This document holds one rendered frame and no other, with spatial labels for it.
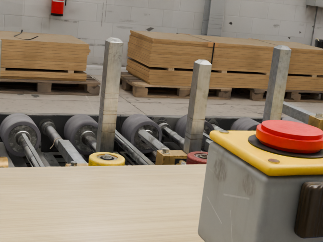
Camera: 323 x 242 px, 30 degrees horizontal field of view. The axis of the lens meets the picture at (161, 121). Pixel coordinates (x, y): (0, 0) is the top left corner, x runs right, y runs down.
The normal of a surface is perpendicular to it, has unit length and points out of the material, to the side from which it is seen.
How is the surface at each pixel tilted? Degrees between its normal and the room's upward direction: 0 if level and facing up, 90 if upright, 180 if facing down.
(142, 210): 0
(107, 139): 90
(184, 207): 0
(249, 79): 90
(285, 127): 0
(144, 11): 90
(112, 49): 90
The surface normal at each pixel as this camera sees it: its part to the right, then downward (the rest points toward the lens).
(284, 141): -0.39, 0.17
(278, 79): 0.36, 0.25
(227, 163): -0.92, -0.01
